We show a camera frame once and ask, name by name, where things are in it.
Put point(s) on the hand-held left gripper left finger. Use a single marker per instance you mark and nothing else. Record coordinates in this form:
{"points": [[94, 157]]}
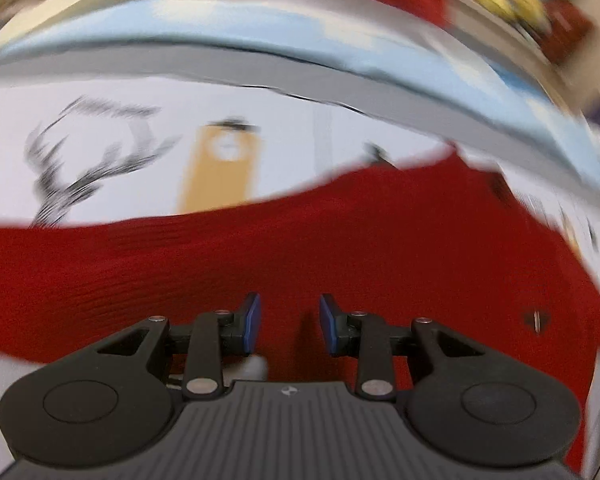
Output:
{"points": [[252, 322]]}

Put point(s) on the red knit sweater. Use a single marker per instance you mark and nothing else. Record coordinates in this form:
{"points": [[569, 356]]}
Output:
{"points": [[330, 240]]}

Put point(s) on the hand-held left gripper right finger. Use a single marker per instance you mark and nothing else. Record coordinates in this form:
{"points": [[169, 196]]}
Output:
{"points": [[327, 322]]}

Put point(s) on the red cushion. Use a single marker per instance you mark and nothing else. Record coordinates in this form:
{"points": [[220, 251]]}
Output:
{"points": [[567, 25]]}

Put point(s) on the deer printed white sheet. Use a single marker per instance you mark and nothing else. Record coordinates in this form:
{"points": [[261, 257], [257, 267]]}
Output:
{"points": [[130, 170]]}

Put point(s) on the light blue quilt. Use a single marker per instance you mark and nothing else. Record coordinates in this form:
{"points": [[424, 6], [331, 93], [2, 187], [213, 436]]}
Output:
{"points": [[330, 45]]}

